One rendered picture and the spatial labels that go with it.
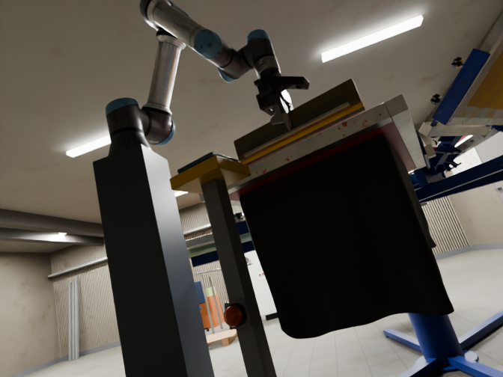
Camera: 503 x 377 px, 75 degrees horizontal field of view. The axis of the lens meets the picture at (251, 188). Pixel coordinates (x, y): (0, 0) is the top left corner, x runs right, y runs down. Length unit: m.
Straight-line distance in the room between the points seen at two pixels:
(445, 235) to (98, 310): 9.30
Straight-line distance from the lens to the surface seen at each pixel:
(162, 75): 1.38
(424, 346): 2.23
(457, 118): 1.75
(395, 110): 0.80
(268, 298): 5.89
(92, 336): 10.99
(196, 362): 1.07
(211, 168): 0.66
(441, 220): 9.05
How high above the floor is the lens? 0.70
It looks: 15 degrees up
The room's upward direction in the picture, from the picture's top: 16 degrees counter-clockwise
